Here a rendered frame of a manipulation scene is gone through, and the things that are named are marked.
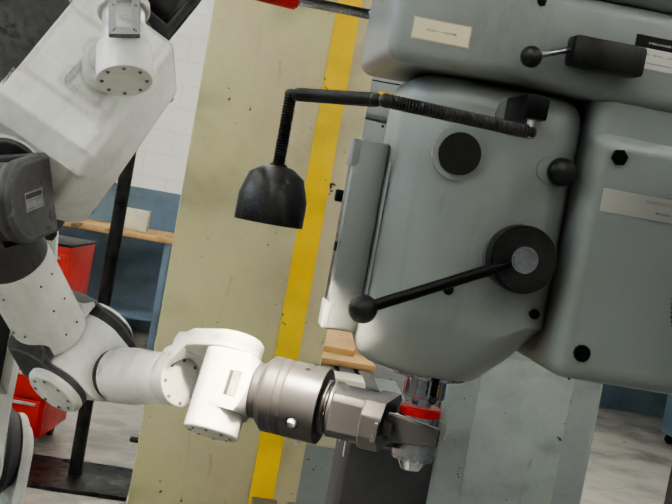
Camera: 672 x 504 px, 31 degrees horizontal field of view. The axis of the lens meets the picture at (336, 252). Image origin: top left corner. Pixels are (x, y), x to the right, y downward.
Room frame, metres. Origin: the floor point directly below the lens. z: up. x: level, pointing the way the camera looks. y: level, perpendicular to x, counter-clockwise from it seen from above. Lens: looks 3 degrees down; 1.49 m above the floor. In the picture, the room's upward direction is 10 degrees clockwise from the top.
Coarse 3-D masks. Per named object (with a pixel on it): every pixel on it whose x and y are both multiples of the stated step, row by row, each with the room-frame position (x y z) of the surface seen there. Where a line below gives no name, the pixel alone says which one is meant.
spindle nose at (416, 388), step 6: (408, 378) 1.35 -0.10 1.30; (414, 378) 1.34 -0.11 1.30; (408, 384) 1.35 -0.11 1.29; (414, 384) 1.34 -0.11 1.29; (420, 384) 1.34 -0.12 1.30; (426, 384) 1.34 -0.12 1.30; (444, 384) 1.35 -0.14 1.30; (408, 390) 1.35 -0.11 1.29; (414, 390) 1.34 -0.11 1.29; (420, 390) 1.34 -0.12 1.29; (426, 390) 1.34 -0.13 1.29; (444, 390) 1.35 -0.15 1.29; (414, 396) 1.34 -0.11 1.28; (420, 396) 1.34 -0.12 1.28; (426, 396) 1.34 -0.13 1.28; (438, 396) 1.35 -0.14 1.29; (444, 396) 1.36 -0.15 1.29
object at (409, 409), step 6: (402, 402) 1.36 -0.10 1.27; (408, 402) 1.37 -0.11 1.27; (402, 408) 1.35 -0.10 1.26; (408, 408) 1.35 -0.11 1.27; (414, 408) 1.34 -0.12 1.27; (420, 408) 1.35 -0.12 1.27; (426, 408) 1.35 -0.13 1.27; (432, 408) 1.36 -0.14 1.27; (438, 408) 1.37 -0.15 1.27; (408, 414) 1.34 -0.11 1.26; (414, 414) 1.34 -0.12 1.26; (420, 414) 1.34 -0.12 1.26; (426, 414) 1.34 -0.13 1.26; (432, 414) 1.34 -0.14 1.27; (438, 414) 1.35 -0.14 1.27
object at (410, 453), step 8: (408, 416) 1.34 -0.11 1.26; (432, 424) 1.34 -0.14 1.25; (392, 448) 1.36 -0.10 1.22; (400, 448) 1.35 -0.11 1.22; (408, 448) 1.34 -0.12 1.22; (416, 448) 1.34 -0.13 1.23; (424, 448) 1.34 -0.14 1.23; (432, 448) 1.35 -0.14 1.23; (400, 456) 1.35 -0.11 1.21; (408, 456) 1.34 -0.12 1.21; (416, 456) 1.34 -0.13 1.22; (424, 456) 1.34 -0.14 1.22; (432, 456) 1.36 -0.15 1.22
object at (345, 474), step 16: (336, 448) 1.85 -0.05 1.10; (352, 448) 1.67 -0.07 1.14; (384, 448) 1.67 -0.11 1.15; (336, 464) 1.81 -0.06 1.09; (352, 464) 1.67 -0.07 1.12; (368, 464) 1.67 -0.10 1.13; (384, 464) 1.67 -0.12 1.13; (432, 464) 1.67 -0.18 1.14; (336, 480) 1.76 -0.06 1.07; (352, 480) 1.67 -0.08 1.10; (368, 480) 1.67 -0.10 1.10; (384, 480) 1.67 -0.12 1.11; (400, 480) 1.67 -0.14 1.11; (416, 480) 1.67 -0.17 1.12; (336, 496) 1.72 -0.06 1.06; (352, 496) 1.67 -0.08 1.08; (368, 496) 1.67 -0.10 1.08; (384, 496) 1.67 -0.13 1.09; (400, 496) 1.67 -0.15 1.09; (416, 496) 1.67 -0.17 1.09
